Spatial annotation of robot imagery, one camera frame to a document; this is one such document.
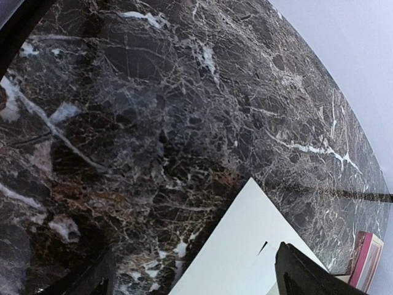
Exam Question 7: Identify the light wooden picture frame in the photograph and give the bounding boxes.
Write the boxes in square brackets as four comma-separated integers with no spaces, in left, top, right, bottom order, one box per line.
[348,231,384,293]

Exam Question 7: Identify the left black corner post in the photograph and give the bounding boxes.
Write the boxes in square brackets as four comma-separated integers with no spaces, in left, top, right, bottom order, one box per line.
[1,0,55,78]

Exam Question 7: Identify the clear acrylic sheet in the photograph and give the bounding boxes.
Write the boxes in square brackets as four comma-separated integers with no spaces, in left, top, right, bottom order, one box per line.
[263,170,391,274]

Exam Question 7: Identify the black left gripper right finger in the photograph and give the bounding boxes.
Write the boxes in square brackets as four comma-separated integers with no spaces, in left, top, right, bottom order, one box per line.
[274,242,367,295]

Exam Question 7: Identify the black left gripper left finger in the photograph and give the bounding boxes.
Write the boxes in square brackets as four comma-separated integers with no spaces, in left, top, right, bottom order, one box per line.
[37,247,115,295]

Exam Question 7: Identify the white photo mat board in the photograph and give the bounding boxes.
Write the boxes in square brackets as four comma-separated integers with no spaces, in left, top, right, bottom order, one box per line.
[170,179,322,295]

